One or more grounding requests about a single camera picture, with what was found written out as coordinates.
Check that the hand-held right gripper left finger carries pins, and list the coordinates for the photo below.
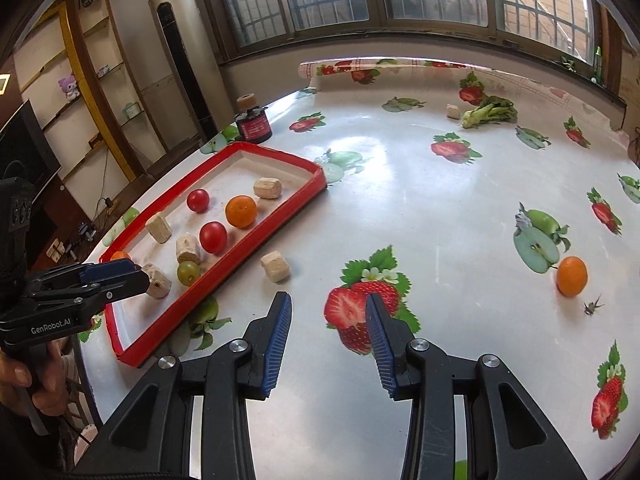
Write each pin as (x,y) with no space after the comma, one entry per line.
(277,347)

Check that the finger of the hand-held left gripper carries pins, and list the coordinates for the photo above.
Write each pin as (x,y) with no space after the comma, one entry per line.
(125,287)
(110,271)

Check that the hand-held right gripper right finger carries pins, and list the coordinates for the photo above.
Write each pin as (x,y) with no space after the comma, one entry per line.
(380,350)

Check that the beige cork block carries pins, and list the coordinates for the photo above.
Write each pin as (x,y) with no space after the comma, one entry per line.
(187,249)
(453,111)
(275,266)
(159,228)
(267,189)
(157,282)

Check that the green grape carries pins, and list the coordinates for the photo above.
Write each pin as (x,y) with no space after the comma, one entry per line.
(188,273)

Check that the red cherry tomato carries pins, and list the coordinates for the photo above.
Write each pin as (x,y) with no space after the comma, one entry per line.
(213,237)
(198,200)

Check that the large orange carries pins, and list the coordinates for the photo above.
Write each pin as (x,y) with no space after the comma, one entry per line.
(241,211)

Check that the red rimmed white tray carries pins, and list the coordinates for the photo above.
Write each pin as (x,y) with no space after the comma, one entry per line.
(235,172)

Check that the person's left forearm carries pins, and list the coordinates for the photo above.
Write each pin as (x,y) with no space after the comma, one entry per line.
(30,455)

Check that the person's left hand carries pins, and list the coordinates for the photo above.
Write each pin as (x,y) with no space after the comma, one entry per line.
(17,375)

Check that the small orange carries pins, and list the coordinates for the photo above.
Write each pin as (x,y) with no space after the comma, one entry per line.
(120,256)

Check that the white power strip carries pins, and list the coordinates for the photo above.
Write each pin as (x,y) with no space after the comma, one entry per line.
(58,251)

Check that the low wooden tv cabinet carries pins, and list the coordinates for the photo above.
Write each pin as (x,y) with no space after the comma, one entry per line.
(117,190)

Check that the fruit print plastic tablecloth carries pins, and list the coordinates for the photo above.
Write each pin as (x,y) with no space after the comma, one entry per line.
(450,240)

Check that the small brown box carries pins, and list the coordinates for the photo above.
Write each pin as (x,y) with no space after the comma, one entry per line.
(95,141)

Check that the dark wooden bench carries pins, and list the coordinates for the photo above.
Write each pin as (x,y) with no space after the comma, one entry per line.
(175,152)

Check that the black television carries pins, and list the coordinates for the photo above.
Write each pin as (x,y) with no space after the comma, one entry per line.
(25,150)

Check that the green white box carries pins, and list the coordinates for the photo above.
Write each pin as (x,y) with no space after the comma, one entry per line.
(132,111)

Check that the purple plush toy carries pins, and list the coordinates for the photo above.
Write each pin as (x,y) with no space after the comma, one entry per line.
(69,87)

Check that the small pink box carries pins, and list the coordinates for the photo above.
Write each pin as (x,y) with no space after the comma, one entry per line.
(104,70)

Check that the dark jar with cork stopper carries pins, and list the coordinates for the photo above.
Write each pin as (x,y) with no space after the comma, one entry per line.
(255,127)

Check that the small dried fruit stem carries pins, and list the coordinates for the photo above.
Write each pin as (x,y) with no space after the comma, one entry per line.
(593,306)

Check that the tall standing air conditioner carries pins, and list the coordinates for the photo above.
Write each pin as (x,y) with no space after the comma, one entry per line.
(185,60)

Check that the green leafy vegetable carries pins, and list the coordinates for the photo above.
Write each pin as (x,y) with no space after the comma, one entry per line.
(487,112)

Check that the green bottle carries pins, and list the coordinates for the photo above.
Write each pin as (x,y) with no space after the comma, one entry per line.
(597,67)

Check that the wooden wall shelf unit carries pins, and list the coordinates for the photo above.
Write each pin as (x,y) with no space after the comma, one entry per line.
(107,95)

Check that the square yellow framed wall panel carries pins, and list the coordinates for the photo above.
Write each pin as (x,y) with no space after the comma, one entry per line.
(4,84)

